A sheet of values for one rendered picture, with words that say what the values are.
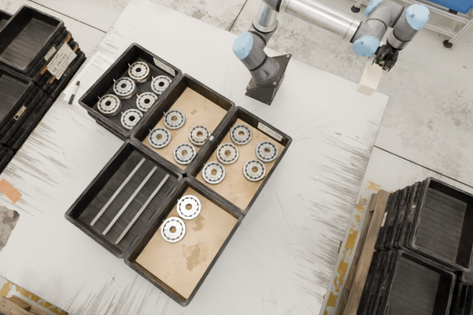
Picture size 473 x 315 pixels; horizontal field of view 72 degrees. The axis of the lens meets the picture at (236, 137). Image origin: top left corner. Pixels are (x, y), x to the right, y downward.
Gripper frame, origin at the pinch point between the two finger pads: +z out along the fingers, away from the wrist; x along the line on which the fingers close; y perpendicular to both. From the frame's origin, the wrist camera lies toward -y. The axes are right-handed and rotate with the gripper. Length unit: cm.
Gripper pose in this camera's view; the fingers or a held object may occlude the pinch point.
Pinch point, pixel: (375, 66)
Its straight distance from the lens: 155.2
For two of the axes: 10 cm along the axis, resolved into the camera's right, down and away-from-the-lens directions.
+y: -4.1, 8.5, -3.3
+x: 9.1, 4.0, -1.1
